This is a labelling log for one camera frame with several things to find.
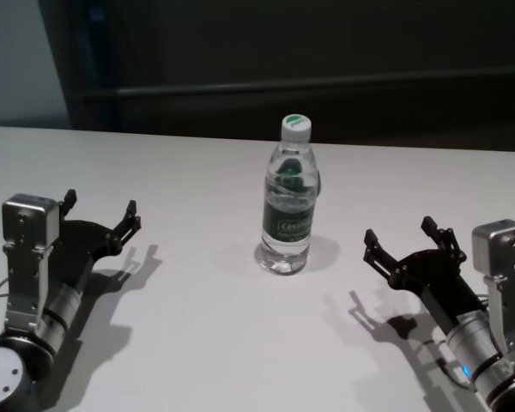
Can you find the green YES push button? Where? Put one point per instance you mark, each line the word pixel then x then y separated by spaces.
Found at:
pixel 319 182

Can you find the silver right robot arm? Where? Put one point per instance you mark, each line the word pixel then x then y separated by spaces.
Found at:
pixel 476 343

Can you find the clear water bottle green label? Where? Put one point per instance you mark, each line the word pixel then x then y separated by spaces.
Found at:
pixel 289 201

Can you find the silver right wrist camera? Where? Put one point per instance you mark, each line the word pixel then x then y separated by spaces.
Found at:
pixel 500 249

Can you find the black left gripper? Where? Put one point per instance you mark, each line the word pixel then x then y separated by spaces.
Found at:
pixel 86 244

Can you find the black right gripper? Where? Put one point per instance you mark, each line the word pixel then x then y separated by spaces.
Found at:
pixel 438 279

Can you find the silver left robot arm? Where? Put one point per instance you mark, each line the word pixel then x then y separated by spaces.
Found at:
pixel 58 313

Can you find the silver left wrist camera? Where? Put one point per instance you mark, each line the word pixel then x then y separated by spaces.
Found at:
pixel 28 223

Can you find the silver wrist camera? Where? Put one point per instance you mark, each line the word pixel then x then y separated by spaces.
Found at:
pixel 500 249
pixel 28 223

